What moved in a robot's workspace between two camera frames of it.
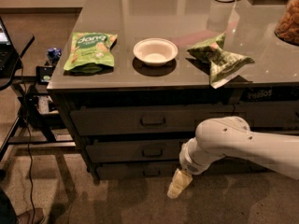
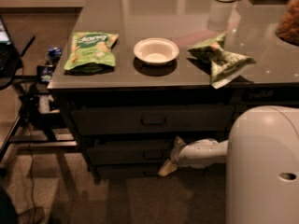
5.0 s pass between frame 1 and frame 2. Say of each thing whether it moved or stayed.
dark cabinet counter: stayed
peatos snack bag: stayed
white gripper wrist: moved
